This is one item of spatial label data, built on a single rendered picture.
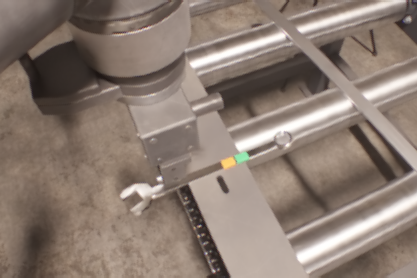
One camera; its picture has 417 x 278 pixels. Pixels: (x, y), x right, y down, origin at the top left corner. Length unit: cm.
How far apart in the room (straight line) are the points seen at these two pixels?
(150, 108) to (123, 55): 7
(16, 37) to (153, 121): 15
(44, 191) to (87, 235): 34
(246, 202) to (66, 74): 31
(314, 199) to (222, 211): 135
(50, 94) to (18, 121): 203
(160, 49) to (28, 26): 11
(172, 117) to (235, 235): 24
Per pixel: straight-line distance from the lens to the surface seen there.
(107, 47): 26
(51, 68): 32
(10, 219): 202
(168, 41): 26
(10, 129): 231
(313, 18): 119
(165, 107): 31
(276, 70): 180
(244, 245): 50
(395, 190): 89
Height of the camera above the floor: 164
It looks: 58 degrees down
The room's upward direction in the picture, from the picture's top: 1 degrees counter-clockwise
